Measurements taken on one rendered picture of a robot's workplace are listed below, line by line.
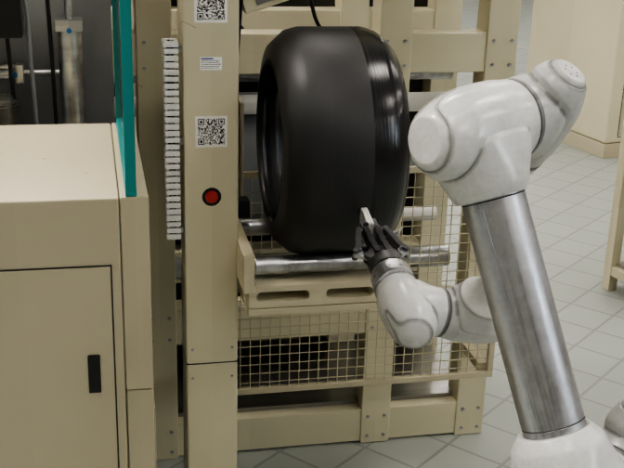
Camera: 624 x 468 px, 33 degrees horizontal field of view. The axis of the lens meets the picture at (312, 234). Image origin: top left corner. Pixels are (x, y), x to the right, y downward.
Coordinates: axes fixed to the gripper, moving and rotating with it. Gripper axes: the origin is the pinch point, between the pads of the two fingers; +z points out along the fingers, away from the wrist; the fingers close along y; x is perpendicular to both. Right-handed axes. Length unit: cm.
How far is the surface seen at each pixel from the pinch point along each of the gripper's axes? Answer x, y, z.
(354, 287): 22.9, -0.6, 5.6
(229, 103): -17.2, 28.4, 26.1
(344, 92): -25.5, 4.4, 13.9
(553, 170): 198, -230, 346
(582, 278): 154, -165, 174
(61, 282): -17, 66, -41
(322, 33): -31.5, 6.1, 32.5
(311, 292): 23.5, 10.0, 5.5
